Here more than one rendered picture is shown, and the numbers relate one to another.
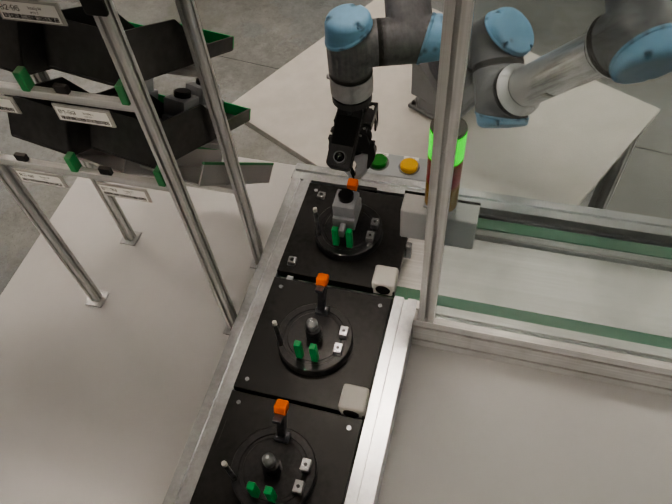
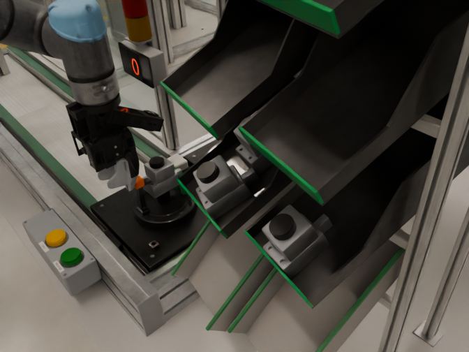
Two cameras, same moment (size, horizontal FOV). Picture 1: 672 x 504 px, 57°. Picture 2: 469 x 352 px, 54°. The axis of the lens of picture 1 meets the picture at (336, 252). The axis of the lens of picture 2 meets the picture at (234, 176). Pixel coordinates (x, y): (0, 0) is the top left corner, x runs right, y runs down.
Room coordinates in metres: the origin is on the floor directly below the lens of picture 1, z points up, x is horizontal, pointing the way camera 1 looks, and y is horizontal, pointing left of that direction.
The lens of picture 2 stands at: (1.34, 0.48, 1.64)
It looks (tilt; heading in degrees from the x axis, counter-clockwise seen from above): 39 degrees down; 211
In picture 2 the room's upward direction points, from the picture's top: 4 degrees counter-clockwise
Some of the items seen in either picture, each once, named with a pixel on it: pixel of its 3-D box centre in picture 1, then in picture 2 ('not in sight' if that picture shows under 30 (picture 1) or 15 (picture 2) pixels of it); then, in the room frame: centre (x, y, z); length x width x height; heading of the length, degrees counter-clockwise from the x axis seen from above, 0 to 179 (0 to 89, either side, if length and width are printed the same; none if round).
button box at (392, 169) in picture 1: (408, 176); (61, 248); (0.95, -0.19, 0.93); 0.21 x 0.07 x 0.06; 70
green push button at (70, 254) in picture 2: (378, 162); (72, 258); (0.98, -0.12, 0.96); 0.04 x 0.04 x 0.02
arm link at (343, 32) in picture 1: (351, 44); (80, 38); (0.86, -0.06, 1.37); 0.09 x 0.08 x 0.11; 87
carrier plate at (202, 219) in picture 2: (349, 236); (166, 209); (0.78, -0.03, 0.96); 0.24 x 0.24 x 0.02; 70
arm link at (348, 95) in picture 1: (349, 82); (95, 86); (0.86, -0.06, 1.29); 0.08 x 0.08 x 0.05
